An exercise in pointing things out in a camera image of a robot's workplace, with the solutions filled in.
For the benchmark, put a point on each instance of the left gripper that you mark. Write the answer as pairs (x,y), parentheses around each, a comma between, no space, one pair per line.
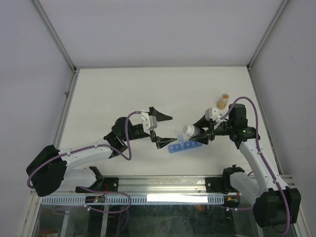
(160,141)

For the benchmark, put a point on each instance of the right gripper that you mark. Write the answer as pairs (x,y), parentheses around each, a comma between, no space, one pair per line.
(204,138)

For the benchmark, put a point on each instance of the white bottle cap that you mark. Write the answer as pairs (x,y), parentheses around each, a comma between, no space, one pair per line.
(189,130)

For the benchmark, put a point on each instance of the blue weekly pill organizer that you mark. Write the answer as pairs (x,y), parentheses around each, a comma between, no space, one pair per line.
(181,145)

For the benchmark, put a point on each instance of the white pill bottle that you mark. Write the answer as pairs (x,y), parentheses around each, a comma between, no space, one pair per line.
(197,131)

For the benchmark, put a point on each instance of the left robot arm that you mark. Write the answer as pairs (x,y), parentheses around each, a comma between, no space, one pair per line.
(53,169)

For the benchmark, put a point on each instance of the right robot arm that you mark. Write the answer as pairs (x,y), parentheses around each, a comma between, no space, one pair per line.
(273,202)

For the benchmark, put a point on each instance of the amber glass pill jar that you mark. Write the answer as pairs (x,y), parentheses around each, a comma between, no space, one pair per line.
(222,101)

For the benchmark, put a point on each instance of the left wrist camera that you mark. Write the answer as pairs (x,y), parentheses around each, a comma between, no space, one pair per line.
(149,122)

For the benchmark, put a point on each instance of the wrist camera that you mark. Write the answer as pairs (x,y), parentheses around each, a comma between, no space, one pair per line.
(213,116)
(149,122)

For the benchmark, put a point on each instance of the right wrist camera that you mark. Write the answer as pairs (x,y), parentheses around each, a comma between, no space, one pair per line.
(213,116)

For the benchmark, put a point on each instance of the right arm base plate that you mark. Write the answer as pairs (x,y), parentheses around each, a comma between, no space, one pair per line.
(227,185)

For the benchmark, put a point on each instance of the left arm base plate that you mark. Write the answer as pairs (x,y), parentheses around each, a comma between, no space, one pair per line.
(110,184)

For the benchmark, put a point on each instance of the slotted grey cable duct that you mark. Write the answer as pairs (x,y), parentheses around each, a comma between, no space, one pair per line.
(151,199)

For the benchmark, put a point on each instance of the aluminium mounting rail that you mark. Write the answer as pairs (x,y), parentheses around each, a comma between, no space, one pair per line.
(132,185)

